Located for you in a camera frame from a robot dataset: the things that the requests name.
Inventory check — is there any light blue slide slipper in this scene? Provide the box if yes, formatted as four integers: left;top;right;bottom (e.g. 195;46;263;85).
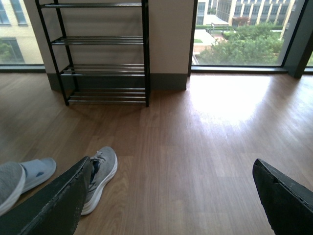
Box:
19;158;57;194

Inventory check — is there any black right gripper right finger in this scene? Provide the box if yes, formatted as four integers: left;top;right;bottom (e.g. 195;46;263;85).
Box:
252;159;313;235

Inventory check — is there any black metal shoe rack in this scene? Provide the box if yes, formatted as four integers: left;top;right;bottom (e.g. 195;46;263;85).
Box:
35;0;151;106

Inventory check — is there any grey knit sneaker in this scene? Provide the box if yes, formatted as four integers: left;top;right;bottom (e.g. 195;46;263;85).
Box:
81;146;118;215
0;162;26;215

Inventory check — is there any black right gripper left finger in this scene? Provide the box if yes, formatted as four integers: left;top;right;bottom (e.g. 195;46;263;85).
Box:
0;157;92;235

